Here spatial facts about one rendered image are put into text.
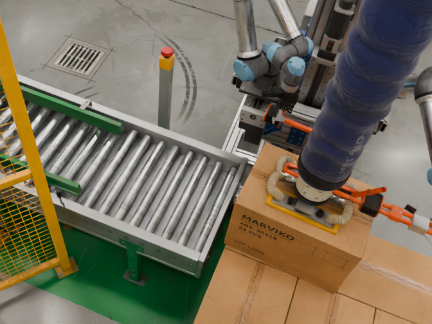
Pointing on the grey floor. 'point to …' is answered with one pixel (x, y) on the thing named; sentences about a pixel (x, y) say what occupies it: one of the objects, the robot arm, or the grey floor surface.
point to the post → (165, 90)
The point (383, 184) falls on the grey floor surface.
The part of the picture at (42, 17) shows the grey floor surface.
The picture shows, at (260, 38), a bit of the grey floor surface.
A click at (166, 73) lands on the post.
